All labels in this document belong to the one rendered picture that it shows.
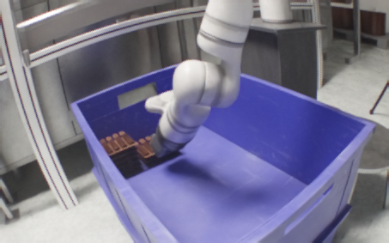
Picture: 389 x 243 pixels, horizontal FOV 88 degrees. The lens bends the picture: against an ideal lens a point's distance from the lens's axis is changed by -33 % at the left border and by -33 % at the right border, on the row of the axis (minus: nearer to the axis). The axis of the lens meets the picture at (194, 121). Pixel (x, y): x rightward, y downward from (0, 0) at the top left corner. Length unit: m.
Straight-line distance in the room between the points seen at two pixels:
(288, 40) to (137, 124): 0.48
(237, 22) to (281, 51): 0.34
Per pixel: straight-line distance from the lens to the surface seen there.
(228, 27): 0.39
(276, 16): 0.78
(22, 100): 0.88
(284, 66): 0.73
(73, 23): 0.94
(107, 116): 0.76
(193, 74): 0.42
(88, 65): 1.22
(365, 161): 0.72
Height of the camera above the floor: 0.65
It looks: 27 degrees down
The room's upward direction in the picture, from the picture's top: 8 degrees counter-clockwise
